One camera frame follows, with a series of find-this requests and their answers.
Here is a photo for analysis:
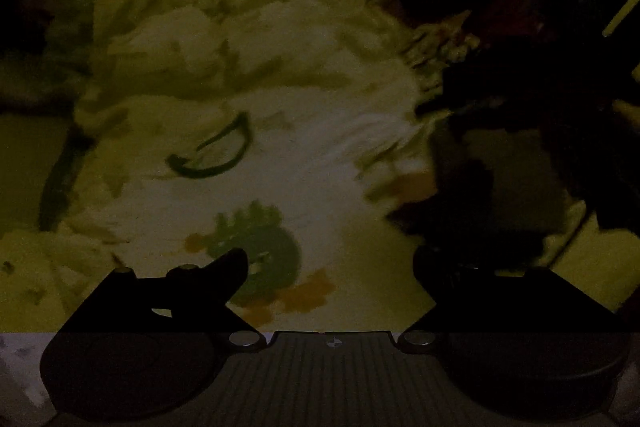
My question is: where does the leaf-patterned light bedsheet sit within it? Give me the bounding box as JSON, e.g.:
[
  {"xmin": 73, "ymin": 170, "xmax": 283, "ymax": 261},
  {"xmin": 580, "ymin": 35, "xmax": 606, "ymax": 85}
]
[{"xmin": 1, "ymin": 0, "xmax": 639, "ymax": 333}]

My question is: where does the white printed small shirt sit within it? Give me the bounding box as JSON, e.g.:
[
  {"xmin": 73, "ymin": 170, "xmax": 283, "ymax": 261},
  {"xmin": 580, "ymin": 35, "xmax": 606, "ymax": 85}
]
[{"xmin": 62, "ymin": 58, "xmax": 433, "ymax": 332}]

